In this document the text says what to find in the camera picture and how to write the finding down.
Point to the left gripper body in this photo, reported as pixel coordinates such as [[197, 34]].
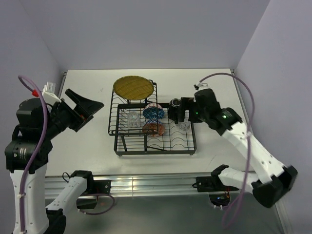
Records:
[[64, 115]]

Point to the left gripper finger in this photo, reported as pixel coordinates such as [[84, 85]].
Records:
[[84, 107], [77, 124]]

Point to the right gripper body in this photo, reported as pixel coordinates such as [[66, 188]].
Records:
[[200, 113]]

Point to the black mug white inside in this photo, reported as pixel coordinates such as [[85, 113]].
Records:
[[173, 109]]

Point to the clear glass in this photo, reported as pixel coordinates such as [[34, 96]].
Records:
[[133, 120], [185, 125]]

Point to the blue patterned bowl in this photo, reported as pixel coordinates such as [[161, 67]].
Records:
[[153, 111]]

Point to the orange patterned bowl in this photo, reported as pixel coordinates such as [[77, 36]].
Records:
[[154, 129]]

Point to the yellow woven round plate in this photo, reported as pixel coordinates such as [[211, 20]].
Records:
[[133, 87]]

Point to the clear glass front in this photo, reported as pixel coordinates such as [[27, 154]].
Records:
[[133, 120]]

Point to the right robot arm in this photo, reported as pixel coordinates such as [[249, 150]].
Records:
[[271, 179]]

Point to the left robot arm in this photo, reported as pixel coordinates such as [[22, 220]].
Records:
[[41, 119]]

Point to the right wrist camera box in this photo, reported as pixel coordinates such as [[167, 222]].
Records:
[[201, 86]]

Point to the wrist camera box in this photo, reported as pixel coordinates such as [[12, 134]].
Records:
[[48, 95], [201, 86]]

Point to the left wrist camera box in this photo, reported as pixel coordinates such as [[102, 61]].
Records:
[[48, 95]]

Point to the black wire dish rack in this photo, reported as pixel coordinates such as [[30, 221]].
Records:
[[137, 135]]

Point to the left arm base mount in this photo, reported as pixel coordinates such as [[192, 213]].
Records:
[[88, 201]]

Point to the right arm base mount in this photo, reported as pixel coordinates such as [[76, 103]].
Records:
[[211, 184]]

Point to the aluminium mounting rail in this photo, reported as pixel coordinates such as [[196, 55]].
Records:
[[152, 185]]

